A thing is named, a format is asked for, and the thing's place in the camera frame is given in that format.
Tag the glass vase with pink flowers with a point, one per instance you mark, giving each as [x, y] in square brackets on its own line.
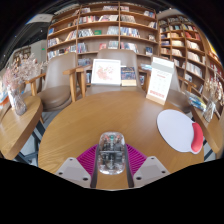
[16, 103]

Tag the white and red table sign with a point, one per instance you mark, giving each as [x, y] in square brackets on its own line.
[160, 81]

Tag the stack of colourful books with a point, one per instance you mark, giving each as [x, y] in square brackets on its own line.
[196, 101]

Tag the glass vase with beige flowers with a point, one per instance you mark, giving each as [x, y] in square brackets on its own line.
[209, 113]

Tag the dark cover book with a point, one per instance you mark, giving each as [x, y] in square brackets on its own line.
[128, 76]

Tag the white hanging ceiling sign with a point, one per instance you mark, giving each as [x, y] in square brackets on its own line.
[40, 18]

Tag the white framed picture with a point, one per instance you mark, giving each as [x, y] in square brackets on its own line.
[106, 72]

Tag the white mouse pad, red wrist rest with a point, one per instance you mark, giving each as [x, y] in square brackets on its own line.
[175, 130]

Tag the small distant bookshelf unit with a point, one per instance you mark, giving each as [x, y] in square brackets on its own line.
[22, 55]

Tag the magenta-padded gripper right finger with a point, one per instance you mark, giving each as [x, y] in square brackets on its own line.
[151, 170]

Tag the wide wooden bookshelf unit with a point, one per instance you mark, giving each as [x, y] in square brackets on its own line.
[100, 24]

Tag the stack of light blue books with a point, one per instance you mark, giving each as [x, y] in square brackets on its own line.
[146, 67]

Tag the transparent computer mouse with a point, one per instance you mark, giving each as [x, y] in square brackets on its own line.
[112, 153]

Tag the round wooden side table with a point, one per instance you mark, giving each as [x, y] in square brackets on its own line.
[211, 131]
[16, 126]

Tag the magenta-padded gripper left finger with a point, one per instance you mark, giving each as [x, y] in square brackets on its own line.
[74, 170]

